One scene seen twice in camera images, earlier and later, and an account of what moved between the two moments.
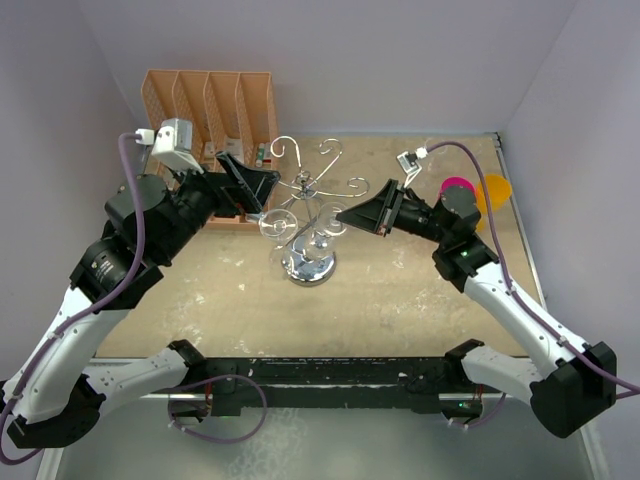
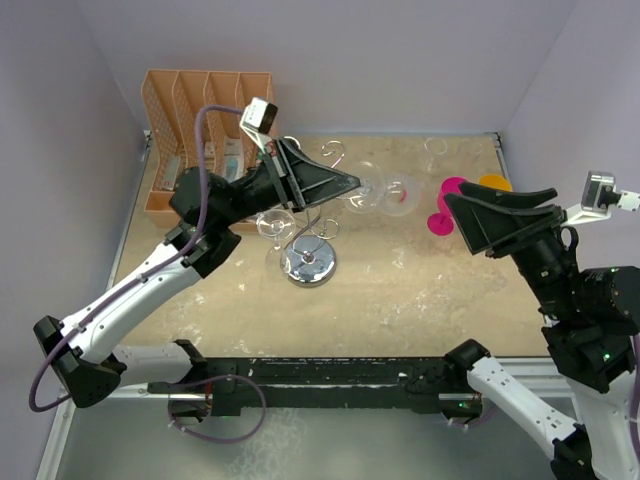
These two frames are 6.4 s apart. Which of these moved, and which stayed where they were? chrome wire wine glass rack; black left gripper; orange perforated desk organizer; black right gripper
Moved: black left gripper; black right gripper
Stayed: orange perforated desk organizer; chrome wire wine glass rack
